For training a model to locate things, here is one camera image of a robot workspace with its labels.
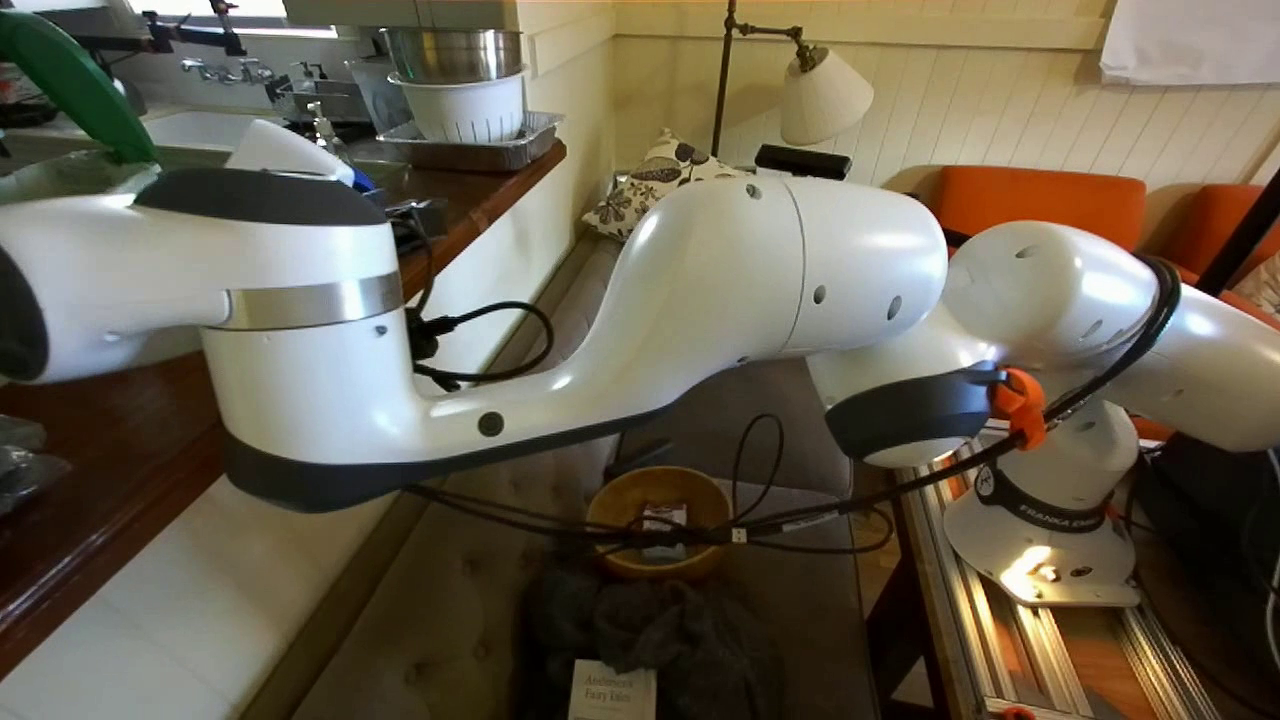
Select wooden bowl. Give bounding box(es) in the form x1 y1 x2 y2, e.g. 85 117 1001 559
579 460 738 582

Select white ribbed bowl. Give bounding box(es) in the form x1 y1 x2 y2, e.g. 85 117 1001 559
389 70 534 142

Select dark wooden counter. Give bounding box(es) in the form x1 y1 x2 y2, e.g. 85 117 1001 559
0 135 572 676

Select floral patterned pillow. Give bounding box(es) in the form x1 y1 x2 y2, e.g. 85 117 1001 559
579 133 766 243

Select small printed card box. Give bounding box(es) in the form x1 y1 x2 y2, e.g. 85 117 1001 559
635 498 694 541

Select metal baking tray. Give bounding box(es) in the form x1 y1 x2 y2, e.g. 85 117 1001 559
374 112 566 175

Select dark grey fuzzy blanket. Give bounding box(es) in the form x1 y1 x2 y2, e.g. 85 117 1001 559
523 564 783 720

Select floor lamp with white shade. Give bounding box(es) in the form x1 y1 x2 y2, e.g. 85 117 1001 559
710 0 880 158

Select white booklet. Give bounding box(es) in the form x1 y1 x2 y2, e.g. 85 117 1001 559
566 656 662 720

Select stainless steel pot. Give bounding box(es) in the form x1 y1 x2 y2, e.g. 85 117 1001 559
375 24 529 89

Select metal kitchen faucet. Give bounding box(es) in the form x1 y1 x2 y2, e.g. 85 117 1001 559
176 51 336 135

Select orange armchair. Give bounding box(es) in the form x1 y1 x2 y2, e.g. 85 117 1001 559
918 164 1153 256
1143 180 1272 290

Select black bag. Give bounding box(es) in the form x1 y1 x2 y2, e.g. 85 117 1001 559
1133 435 1280 711

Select crumpled clear plastic bag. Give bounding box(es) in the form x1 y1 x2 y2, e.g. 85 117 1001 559
0 412 74 522

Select white hanging cloth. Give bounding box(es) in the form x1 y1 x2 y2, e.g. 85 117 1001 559
1097 0 1280 90

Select green curved plastic chute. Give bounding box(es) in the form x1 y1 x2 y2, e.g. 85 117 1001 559
0 11 162 171

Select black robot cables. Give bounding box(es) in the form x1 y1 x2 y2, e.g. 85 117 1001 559
398 253 1186 557

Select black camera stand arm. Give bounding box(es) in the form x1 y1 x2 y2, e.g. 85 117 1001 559
754 138 857 180

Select aluminium rail robot table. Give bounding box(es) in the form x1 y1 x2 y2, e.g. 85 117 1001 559
884 453 1225 720

